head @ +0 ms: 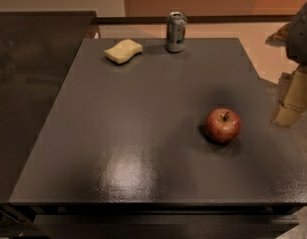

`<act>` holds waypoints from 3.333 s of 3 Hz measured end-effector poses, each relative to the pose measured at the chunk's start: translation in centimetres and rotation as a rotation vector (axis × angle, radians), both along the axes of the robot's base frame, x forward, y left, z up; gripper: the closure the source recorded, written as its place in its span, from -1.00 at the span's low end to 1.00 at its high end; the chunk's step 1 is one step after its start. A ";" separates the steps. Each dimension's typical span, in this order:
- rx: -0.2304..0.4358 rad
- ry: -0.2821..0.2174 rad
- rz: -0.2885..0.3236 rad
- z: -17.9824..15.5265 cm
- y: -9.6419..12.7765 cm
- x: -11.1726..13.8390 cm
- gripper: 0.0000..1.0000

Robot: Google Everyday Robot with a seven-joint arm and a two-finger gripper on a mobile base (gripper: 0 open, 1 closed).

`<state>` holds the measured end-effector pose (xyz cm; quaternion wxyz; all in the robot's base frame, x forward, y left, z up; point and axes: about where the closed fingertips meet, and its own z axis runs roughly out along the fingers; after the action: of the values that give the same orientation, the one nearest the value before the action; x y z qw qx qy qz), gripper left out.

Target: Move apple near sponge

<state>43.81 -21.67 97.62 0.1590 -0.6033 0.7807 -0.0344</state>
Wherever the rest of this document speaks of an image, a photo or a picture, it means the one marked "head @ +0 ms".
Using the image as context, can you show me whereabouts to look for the silver soda can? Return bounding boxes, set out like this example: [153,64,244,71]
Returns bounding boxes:
[166,11,186,53]

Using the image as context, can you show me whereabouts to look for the red apple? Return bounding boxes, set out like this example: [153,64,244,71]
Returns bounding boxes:
[204,109,241,144]

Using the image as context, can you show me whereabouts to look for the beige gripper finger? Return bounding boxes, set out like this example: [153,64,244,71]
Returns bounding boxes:
[272,65,307,126]
[265,23,290,47]

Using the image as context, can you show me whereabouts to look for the yellow sponge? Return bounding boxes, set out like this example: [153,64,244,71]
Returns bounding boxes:
[104,39,144,65]

